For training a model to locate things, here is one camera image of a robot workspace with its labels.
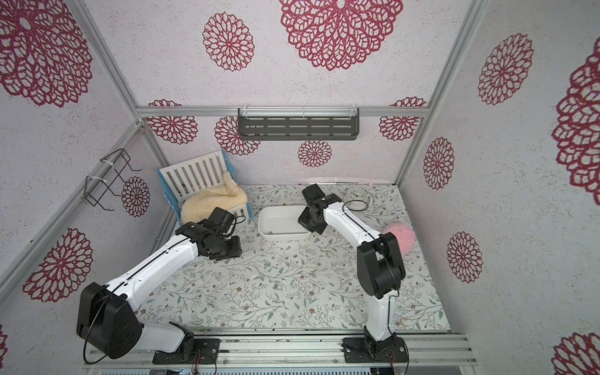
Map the white plastic storage box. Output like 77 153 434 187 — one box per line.
258 206 311 242

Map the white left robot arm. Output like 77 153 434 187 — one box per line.
76 208 245 364

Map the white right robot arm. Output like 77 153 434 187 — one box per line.
298 184 406 357

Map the beige plush cloth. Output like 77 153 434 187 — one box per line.
181 171 248 224

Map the white alarm clock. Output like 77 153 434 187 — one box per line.
343 186 373 212

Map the white slatted blue basket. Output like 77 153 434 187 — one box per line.
158 150 237 225

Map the dark grey wall shelf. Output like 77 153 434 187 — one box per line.
237 108 360 142

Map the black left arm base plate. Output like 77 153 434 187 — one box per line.
152 337 221 365

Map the black wire wall rack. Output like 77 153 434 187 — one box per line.
83 148 141 212

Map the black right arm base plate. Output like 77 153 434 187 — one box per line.
342 329 409 364

